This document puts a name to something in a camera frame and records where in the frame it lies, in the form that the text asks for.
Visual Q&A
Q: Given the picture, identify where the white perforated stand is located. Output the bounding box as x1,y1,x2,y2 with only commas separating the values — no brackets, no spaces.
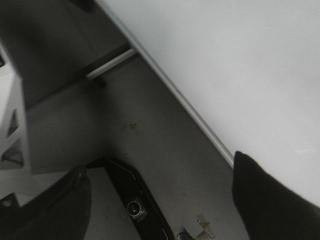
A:
0,42,32,176

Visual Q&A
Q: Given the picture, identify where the white metal bar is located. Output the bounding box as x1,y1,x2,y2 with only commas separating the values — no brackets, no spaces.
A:
85,48,137,80

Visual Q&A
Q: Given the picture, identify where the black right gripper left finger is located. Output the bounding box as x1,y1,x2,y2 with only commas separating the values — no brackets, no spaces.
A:
0,166,92,240

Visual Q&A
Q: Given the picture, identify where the white whiteboard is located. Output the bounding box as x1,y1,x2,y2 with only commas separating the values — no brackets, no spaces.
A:
98,0,320,205

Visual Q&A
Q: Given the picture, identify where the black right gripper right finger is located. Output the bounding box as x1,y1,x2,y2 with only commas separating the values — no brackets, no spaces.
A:
232,151,320,240

